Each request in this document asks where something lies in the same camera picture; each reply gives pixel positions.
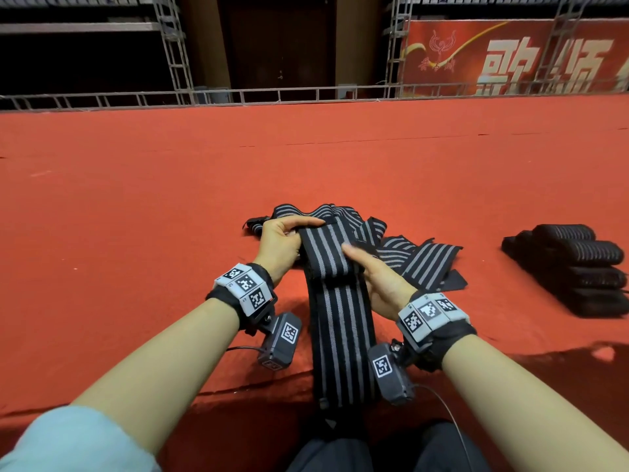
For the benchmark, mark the person's right forearm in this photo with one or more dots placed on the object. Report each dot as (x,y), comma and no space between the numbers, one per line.
(536,403)

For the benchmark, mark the dark brown door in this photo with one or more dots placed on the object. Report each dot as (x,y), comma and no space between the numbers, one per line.
(277,39)

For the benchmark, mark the person's right hand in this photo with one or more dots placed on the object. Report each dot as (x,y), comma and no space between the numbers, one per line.
(385,285)

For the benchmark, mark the tiered bleacher seats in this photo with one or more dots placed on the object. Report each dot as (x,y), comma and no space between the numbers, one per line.
(74,24)
(491,0)

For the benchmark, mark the light blue sleeve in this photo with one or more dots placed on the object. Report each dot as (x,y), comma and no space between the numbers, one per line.
(74,442)

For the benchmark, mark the black wristband with marker tags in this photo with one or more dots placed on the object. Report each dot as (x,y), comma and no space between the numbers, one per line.
(244,295)
(434,324)

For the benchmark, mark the red banner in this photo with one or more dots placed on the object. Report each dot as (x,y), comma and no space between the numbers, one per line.
(511,56)

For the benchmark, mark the person's left hand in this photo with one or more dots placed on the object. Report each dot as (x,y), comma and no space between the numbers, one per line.
(280,246)

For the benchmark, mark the person's left forearm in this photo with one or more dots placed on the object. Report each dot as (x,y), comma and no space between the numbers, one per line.
(157,373)

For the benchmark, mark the metal railing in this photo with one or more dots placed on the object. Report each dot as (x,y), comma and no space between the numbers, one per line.
(246,95)

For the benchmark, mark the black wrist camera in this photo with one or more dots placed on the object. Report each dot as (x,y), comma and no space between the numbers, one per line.
(391,373)
(281,339)

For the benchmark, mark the black trousers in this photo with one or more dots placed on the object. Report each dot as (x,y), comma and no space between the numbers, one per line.
(334,455)

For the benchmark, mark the metal truss column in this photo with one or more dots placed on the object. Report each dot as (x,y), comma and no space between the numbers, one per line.
(398,44)
(175,49)
(562,39)

